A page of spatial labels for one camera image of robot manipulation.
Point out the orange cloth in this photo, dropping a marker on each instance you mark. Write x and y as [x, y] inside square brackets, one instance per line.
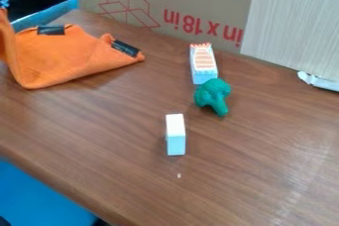
[57, 56]

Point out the white block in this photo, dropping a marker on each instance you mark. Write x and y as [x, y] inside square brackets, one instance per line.
[175, 134]

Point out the green toy broccoli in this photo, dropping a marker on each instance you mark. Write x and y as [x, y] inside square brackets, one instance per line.
[214, 94]

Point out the white and orange toy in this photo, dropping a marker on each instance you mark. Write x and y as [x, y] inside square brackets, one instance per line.
[203, 63]

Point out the white board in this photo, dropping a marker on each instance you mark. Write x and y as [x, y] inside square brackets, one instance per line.
[295, 18]

